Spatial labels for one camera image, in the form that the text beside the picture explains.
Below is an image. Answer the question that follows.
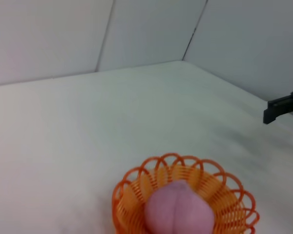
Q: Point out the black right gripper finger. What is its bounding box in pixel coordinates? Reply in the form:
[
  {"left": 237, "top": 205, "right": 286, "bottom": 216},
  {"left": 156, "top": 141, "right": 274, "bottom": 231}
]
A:
[{"left": 263, "top": 90, "right": 293, "bottom": 125}]

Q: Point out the pink peach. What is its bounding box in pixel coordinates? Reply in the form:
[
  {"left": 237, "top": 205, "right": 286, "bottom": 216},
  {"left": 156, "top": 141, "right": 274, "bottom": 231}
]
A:
[{"left": 144, "top": 181, "right": 215, "bottom": 234}]

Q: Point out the orange plastic woven basket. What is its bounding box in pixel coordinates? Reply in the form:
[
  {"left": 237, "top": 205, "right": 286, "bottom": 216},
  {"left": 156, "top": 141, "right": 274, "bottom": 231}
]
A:
[{"left": 111, "top": 153, "right": 261, "bottom": 234}]

